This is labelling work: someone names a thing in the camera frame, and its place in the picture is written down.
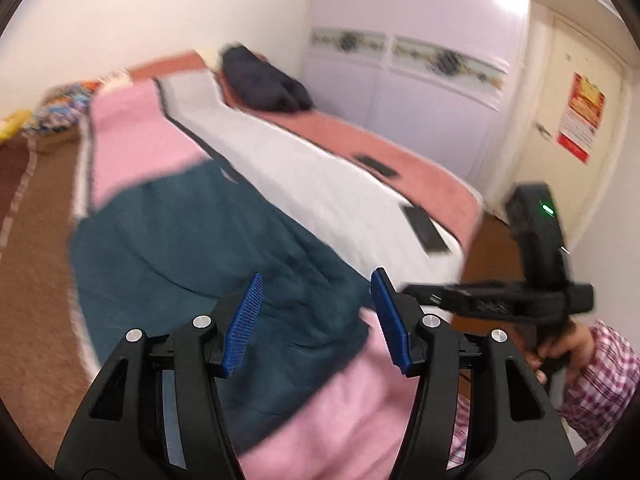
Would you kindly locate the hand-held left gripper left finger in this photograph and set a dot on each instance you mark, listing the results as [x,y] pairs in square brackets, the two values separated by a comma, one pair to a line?
[242,320]

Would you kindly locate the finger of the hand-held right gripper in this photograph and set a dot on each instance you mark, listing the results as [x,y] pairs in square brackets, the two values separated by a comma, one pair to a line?
[425,295]

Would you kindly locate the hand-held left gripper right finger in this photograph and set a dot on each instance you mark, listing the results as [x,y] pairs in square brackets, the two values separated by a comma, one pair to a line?
[392,320]

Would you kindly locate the teal quilted jacket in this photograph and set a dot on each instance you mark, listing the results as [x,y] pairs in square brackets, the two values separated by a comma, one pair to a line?
[175,240]

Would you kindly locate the person's right forearm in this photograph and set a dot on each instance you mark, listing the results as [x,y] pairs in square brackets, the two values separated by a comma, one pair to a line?
[605,385]

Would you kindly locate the person's right hand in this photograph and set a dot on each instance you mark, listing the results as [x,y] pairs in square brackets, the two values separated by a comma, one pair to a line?
[575,345]

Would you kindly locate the black phone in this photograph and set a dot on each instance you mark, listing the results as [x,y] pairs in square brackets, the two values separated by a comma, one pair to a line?
[425,230]
[377,166]

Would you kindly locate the cream door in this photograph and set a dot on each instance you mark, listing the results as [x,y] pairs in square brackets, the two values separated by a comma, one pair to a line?
[550,85]

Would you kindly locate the lilac wardrobe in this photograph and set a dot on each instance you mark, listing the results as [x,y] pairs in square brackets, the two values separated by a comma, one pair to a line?
[425,135]

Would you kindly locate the salmon pink bedsheet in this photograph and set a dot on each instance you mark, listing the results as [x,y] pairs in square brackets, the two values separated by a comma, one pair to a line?
[350,135]

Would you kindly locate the brown striped blanket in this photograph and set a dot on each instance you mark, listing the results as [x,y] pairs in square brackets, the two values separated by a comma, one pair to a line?
[35,310]

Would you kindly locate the black folded jacket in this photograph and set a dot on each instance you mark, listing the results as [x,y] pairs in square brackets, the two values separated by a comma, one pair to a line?
[260,80]

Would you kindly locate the cartoon printed pillow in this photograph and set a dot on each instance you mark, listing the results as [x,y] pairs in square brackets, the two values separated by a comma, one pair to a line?
[60,107]

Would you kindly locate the yellow pillow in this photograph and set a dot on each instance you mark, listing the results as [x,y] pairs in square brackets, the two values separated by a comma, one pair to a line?
[12,125]

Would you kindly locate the red wall poster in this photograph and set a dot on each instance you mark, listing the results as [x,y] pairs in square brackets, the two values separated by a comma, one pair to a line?
[580,115]

